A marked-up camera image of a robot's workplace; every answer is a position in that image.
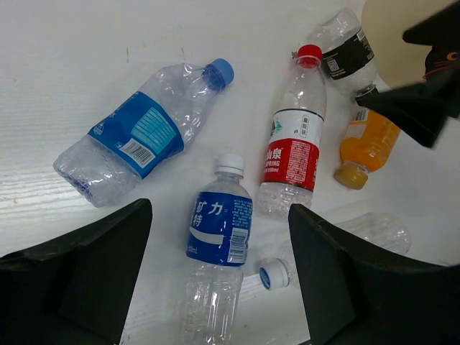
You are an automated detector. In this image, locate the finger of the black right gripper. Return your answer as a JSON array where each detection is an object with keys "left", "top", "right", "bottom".
[
  {"left": 402, "top": 1, "right": 459, "bottom": 47},
  {"left": 356, "top": 64, "right": 459, "bottom": 148}
]

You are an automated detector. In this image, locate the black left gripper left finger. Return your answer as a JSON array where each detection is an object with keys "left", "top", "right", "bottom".
[{"left": 1, "top": 198, "right": 152, "bottom": 344}]

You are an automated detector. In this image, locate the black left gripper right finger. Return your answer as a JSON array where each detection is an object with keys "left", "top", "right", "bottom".
[{"left": 288, "top": 204, "right": 459, "bottom": 344}]

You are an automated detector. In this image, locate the orange juice bottle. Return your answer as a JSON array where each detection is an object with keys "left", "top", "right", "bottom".
[{"left": 334, "top": 107, "right": 400, "bottom": 190}]

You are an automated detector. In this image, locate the black label clear bottle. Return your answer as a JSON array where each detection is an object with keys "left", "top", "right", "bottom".
[{"left": 306, "top": 7, "right": 377, "bottom": 98}]

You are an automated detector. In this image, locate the blue label white cap bottle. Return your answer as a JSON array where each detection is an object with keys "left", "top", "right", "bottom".
[{"left": 179, "top": 153, "right": 253, "bottom": 344}]

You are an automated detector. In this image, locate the cream bin with black ears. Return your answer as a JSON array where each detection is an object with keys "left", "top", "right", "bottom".
[{"left": 361, "top": 0, "right": 459, "bottom": 89}]

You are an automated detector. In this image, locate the clear unlabelled plastic bottle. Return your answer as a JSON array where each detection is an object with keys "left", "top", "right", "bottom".
[{"left": 259, "top": 212, "right": 412, "bottom": 290}]

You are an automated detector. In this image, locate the red label red cap bottle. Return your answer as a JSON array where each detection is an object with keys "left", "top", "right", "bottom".
[{"left": 257, "top": 45, "right": 326, "bottom": 218}]

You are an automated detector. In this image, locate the crushed blue cap water bottle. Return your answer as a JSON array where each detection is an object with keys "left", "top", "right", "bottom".
[{"left": 53, "top": 58, "right": 234, "bottom": 208}]

